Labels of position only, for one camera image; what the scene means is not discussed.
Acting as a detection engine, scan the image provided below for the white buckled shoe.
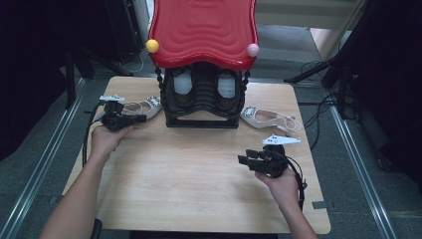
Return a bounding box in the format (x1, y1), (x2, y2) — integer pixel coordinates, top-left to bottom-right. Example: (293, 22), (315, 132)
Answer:
(120, 96), (163, 120)
(239, 105), (304, 134)

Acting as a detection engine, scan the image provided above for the metal floor rail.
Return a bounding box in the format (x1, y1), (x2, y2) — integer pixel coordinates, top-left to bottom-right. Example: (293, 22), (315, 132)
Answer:
(0, 78), (88, 239)
(327, 106), (399, 239)

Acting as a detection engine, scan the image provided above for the black tripod stand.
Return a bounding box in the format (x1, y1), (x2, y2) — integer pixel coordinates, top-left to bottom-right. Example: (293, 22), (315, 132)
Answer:
(283, 0), (382, 120)
(64, 46), (133, 111)

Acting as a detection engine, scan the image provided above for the light wooden cabinet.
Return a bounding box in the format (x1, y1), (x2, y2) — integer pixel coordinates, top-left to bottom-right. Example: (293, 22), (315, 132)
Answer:
(257, 0), (367, 62)

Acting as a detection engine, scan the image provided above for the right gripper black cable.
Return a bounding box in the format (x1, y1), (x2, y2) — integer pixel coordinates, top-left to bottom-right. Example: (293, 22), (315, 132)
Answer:
(282, 153), (309, 212)

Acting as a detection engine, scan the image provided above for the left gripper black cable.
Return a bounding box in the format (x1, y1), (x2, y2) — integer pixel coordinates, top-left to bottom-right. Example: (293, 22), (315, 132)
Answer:
(82, 102), (108, 168)

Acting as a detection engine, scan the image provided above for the person's left hand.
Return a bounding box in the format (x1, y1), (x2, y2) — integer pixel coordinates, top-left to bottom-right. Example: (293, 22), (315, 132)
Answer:
(90, 124), (134, 163)

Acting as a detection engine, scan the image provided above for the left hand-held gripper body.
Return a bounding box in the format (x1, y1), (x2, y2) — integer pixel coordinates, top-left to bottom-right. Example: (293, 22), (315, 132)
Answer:
(99, 94), (135, 132)

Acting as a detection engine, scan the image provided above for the dark curtain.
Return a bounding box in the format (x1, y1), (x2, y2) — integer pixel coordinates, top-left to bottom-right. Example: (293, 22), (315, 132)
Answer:
(347, 0), (422, 182)
(0, 0), (147, 162)

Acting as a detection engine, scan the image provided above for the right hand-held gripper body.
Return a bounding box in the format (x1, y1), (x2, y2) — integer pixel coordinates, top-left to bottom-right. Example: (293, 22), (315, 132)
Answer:
(253, 133), (303, 179)

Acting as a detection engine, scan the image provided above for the white floor cable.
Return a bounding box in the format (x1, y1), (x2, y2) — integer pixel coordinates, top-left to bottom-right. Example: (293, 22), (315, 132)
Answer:
(118, 49), (147, 75)

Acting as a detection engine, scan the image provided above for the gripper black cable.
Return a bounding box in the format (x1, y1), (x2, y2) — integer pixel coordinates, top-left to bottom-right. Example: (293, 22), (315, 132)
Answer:
(82, 102), (108, 168)
(282, 153), (309, 212)

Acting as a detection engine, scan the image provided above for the person's right hand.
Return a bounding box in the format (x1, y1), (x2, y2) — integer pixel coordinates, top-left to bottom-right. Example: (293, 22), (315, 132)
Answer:
(254, 168), (301, 209)

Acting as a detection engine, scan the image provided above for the red and black shoe rack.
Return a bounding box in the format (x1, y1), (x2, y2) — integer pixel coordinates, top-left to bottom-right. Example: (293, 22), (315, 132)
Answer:
(145, 0), (261, 129)

